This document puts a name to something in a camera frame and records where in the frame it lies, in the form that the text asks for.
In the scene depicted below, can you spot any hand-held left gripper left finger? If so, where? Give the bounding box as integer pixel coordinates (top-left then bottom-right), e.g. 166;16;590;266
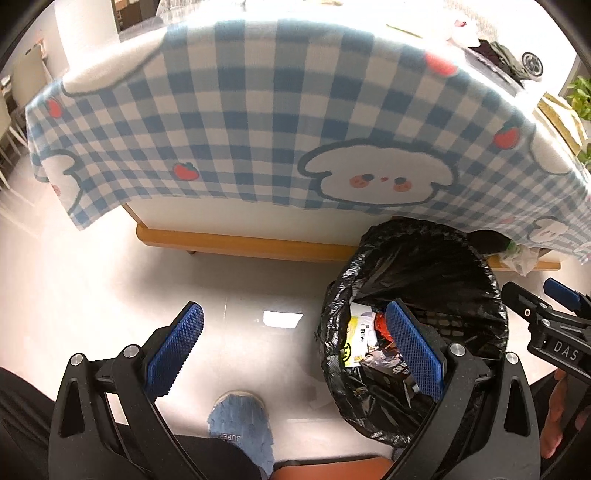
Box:
48;301;206;480

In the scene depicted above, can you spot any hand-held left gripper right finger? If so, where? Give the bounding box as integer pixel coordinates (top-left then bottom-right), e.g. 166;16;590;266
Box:
384;299;541;480

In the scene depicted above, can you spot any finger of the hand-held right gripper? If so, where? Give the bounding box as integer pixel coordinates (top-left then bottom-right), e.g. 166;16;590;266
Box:
502;281;555;326
543;278;591;324

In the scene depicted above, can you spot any dark brown cookie box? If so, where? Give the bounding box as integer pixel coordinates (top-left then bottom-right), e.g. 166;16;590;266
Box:
359;344;419;398

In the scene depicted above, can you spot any red plastic bag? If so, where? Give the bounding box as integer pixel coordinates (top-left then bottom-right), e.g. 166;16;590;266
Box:
375;313;394;344

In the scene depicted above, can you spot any yellow white snack packet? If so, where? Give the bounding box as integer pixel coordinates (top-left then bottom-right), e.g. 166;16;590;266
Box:
342;316;370;366

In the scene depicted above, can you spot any trash bin with black bag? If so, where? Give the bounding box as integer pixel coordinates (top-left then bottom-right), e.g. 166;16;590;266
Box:
316;219;509;448

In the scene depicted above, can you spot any person's right hand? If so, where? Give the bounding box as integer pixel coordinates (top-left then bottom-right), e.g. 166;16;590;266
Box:
539;369;571;459

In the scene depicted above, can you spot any white green plastic bag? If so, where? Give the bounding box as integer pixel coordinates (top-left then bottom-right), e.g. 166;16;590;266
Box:
501;237;541;276

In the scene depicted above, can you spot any blue slipper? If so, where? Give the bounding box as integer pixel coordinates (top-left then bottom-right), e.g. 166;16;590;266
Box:
208;391;275;476

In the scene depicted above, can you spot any gold tissue pack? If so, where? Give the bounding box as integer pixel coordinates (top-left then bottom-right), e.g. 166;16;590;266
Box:
538;92;589;153

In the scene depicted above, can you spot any green potted plant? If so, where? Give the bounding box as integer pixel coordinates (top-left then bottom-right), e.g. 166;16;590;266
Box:
566;76;591;167

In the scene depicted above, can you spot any small round fan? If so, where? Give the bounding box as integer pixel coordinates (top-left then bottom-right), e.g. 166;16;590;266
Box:
519;51;546;80

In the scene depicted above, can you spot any olive grey garment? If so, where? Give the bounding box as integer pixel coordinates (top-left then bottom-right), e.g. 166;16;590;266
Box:
489;41;527;85

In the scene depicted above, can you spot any blue checkered tablecloth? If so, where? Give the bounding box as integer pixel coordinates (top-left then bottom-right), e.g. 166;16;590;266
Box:
25;0;591;264

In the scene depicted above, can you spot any black garment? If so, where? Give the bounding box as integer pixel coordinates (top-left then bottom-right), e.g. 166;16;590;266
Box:
466;39;509;75

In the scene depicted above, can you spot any beige dining chair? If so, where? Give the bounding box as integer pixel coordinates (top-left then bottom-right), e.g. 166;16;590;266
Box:
0;97;25;185
10;46;49;112

